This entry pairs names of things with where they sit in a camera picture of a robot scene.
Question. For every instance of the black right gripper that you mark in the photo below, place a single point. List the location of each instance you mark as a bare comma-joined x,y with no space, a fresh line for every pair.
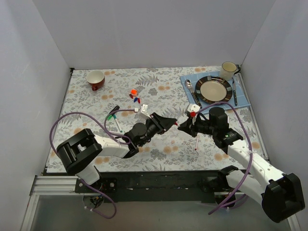
192,126

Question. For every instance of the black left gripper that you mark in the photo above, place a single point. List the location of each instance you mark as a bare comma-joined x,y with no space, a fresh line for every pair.
157,122

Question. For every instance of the green capped black highlighter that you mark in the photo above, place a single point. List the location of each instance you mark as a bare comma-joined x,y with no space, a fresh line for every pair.
113,112

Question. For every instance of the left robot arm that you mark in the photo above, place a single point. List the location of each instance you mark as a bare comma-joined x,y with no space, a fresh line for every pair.
78,152

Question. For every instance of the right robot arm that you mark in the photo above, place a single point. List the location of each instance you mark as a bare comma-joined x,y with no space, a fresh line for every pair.
279,194

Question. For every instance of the black rimmed beige plate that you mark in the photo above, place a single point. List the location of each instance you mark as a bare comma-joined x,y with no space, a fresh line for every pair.
211,89

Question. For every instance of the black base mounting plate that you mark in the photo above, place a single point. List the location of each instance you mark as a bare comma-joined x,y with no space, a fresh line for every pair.
157,186

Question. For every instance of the cream enamel mug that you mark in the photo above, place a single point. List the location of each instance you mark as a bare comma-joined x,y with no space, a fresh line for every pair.
228,70

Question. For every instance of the red ceramic cup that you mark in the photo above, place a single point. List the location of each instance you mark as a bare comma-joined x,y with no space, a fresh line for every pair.
96,79

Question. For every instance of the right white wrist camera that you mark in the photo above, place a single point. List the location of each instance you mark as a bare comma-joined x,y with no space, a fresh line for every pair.
192,110

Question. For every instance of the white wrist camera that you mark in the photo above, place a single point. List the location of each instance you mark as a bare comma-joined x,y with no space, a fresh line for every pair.
143,112
192,110

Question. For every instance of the steel fork patterned handle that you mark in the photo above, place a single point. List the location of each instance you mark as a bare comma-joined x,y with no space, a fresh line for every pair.
196,99

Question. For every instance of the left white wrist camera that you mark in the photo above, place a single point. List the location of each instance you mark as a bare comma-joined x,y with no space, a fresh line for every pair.
143,112

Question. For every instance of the steel spoon patterned handle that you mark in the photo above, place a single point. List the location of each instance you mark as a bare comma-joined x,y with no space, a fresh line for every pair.
189,86

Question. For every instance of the steel knife patterned handle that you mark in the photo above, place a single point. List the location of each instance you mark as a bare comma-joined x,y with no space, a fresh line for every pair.
234,92

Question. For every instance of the aluminium frame rail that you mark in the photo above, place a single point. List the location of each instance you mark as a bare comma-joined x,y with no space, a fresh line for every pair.
54,185

